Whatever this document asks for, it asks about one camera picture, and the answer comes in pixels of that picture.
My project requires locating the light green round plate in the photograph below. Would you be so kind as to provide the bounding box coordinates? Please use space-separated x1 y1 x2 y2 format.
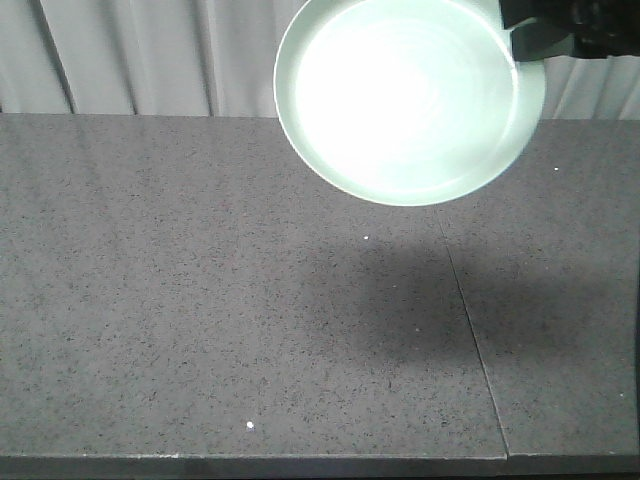
273 1 546 207

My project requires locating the white pleated curtain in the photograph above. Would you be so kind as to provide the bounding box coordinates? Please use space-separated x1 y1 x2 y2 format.
0 0 640 122

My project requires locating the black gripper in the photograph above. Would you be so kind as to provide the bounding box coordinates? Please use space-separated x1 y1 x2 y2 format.
499 1 639 62

